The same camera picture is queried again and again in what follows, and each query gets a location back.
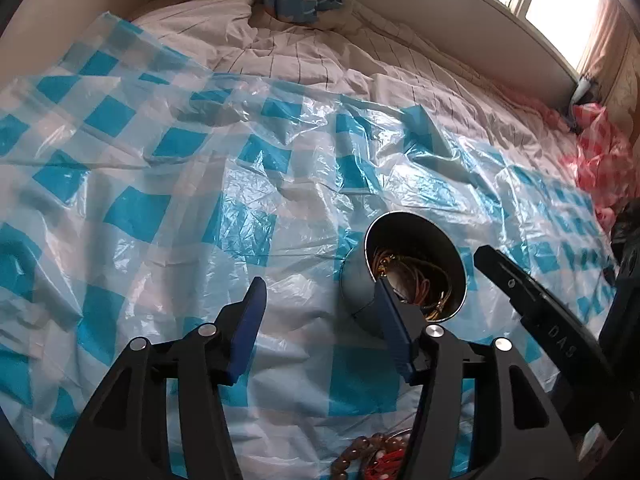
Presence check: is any pink curtain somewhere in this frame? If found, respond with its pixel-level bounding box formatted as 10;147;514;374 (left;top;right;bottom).
582;0;640;108

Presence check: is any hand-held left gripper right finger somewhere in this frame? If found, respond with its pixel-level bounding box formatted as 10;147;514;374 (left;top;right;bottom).
372;280;586;480

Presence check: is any brown wooden bead bracelet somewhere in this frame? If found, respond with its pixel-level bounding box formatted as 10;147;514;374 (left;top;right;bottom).
331;434;401;480

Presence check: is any pink checked plastic bag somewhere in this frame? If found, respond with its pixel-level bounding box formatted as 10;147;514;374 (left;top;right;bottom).
557;102;640;233

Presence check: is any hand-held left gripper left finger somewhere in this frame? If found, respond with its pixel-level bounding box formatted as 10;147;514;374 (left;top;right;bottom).
55;276;267;480

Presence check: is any blue checked plastic sheet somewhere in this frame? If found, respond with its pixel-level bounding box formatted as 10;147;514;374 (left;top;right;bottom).
0;10;621;480

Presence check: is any round metal cup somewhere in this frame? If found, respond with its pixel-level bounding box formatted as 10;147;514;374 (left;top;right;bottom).
339;211;468;342

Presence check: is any window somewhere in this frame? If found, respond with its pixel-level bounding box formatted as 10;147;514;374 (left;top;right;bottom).
420;0;608;73

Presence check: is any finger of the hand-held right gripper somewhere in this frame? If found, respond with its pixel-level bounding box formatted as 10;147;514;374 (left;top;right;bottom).
473;245;617;393

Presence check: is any white striped duvet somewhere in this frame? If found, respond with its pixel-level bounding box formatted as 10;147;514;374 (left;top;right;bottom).
127;0;596;171

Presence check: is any gold and orange necklace tangle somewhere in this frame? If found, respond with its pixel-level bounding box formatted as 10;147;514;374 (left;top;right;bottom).
372;252;453;322

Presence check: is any red and white bead bracelet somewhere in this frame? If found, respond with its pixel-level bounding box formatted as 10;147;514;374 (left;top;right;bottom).
367;452;410;480

